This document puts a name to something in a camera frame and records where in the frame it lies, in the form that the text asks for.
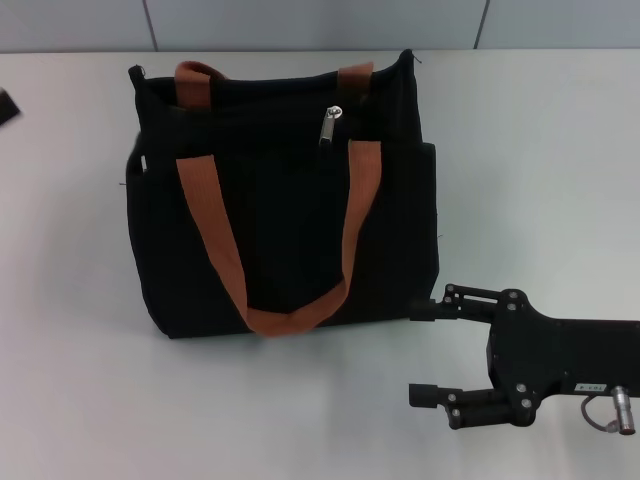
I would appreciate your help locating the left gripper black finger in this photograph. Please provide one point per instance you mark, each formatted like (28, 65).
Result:
(9, 109)

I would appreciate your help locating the silver zipper pull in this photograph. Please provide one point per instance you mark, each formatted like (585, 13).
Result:
(328, 127)

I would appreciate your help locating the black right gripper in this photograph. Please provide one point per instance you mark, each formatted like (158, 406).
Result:
(550, 355)

